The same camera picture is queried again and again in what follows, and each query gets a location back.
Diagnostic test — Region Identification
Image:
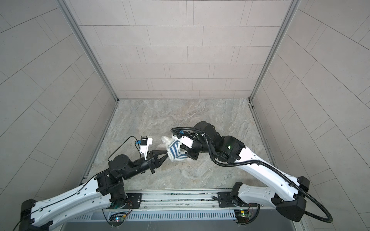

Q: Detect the green circuit board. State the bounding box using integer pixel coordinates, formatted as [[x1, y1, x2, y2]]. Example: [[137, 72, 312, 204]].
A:
[[234, 210, 251, 224], [109, 212, 128, 223]]

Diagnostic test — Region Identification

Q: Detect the right corner aluminium post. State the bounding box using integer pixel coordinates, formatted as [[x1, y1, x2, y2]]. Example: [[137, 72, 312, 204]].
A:
[[249, 0, 300, 104]]

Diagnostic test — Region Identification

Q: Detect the black corrugated cable conduit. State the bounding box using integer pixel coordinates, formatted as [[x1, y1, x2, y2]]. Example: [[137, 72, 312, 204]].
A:
[[170, 126, 333, 223]]

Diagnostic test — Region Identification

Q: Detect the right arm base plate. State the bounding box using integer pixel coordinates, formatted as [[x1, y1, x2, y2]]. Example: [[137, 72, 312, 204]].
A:
[[212, 192, 259, 208]]

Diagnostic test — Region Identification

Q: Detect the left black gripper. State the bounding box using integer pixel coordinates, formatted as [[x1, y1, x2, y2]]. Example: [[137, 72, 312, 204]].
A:
[[119, 151, 169, 182]]

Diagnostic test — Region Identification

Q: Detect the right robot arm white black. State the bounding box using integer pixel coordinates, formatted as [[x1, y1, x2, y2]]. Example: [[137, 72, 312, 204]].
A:
[[171, 121, 310, 222]]

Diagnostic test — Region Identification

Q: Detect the corner aluminium post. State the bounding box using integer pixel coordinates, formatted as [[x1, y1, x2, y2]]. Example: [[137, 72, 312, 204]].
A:
[[56, 0, 119, 103], [249, 0, 300, 104]]

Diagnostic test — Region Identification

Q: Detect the white teddy bear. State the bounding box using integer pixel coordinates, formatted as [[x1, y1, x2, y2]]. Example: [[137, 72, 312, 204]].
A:
[[161, 136, 177, 148]]

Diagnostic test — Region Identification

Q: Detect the left corner aluminium post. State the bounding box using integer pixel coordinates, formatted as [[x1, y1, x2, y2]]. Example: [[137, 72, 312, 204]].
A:
[[56, 0, 119, 103]]

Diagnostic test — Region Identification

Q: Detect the left green circuit board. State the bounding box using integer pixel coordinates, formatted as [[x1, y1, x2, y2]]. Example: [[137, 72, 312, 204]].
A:
[[109, 212, 128, 223]]

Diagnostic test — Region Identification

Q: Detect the right green circuit board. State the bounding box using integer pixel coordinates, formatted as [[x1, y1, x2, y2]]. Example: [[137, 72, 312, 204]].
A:
[[234, 210, 251, 224]]

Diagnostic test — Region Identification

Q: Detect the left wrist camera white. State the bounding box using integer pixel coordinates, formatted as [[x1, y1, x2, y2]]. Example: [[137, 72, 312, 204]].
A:
[[135, 136, 153, 160]]

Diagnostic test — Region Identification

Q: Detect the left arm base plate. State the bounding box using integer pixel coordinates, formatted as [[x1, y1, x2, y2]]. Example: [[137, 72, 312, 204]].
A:
[[107, 193, 143, 209]]

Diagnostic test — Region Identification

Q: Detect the aluminium mounting rail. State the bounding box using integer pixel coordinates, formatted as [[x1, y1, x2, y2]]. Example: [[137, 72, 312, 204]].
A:
[[57, 189, 300, 213]]

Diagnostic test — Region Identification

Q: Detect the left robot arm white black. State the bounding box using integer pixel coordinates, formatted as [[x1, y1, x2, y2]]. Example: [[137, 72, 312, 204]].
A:
[[15, 150, 168, 231]]

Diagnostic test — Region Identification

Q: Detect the blue white striped sweater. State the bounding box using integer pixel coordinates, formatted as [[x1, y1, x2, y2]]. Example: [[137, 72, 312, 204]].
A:
[[167, 139, 188, 161]]

